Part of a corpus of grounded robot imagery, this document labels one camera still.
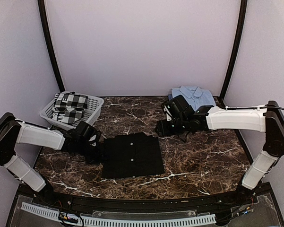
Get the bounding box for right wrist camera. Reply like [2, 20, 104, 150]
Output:
[161, 95, 195, 121]

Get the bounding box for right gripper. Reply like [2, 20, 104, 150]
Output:
[155, 117, 189, 137]

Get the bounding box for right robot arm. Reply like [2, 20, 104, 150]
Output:
[155, 100, 284, 205]

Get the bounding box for left black frame post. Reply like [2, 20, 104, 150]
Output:
[37, 0, 65, 92]

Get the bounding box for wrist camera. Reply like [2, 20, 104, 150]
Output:
[75, 121, 102, 144]
[161, 95, 195, 121]

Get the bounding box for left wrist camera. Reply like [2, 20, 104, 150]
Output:
[75, 121, 102, 144]

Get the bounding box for black white checkered shirt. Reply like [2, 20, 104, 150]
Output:
[52, 92, 88, 125]

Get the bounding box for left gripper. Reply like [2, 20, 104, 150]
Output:
[77, 140, 109, 165]

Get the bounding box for white slotted cable duct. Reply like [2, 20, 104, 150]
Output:
[21, 202, 216, 227]

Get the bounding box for black long sleeve shirt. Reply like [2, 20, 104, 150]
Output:
[102, 132, 165, 179]

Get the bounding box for black front rail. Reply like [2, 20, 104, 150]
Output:
[27, 190, 252, 213]

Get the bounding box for light blue shirt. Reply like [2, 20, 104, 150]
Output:
[172, 86, 216, 111]

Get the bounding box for grey plastic basket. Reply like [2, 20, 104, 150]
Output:
[39, 95, 104, 130]

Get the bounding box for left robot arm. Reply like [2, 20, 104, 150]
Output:
[0, 113, 102, 206]

